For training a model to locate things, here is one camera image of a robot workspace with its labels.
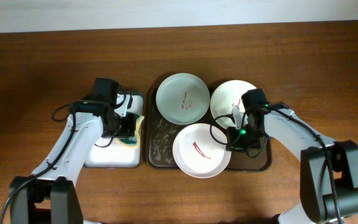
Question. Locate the brown plastic tray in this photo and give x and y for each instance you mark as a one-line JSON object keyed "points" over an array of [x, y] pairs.
{"points": [[160, 135]]}

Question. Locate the cream white plate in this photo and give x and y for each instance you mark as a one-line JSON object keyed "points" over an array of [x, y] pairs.
{"points": [[227, 96]]}

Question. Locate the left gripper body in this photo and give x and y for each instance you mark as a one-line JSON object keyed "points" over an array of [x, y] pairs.
{"points": [[125, 127]]}

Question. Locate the pale green plate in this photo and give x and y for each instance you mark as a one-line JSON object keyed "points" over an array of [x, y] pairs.
{"points": [[182, 98]]}

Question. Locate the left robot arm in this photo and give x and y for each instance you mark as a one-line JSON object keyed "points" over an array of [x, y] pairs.
{"points": [[95, 136]]}

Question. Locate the white soapy tray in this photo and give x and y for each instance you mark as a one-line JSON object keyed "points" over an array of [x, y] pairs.
{"points": [[111, 155]]}

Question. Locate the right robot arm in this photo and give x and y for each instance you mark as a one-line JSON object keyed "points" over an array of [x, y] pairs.
{"points": [[328, 168]]}

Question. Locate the green yellow sponge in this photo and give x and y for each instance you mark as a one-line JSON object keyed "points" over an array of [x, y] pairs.
{"points": [[128, 134]]}

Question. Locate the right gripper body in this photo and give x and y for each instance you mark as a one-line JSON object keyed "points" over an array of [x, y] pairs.
{"points": [[244, 138]]}

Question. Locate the pinkish white plate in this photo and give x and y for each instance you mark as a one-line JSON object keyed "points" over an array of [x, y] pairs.
{"points": [[199, 150]]}

